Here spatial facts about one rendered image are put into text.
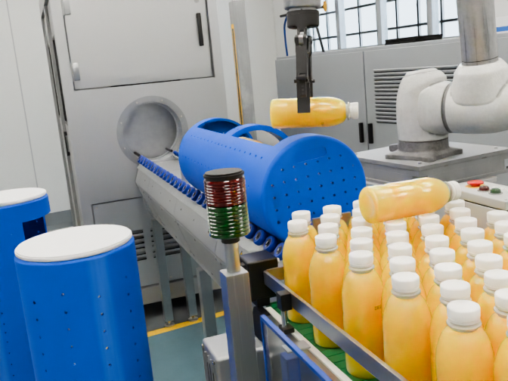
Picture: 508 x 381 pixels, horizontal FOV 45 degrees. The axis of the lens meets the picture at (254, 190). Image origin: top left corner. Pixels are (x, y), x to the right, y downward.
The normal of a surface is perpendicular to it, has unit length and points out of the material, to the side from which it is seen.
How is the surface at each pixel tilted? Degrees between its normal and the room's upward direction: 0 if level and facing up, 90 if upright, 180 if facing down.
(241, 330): 90
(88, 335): 90
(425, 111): 91
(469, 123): 118
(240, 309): 90
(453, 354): 74
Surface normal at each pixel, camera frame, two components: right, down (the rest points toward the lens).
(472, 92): -0.61, 0.32
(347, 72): -0.89, 0.17
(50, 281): -0.13, 0.21
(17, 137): 0.45, 0.14
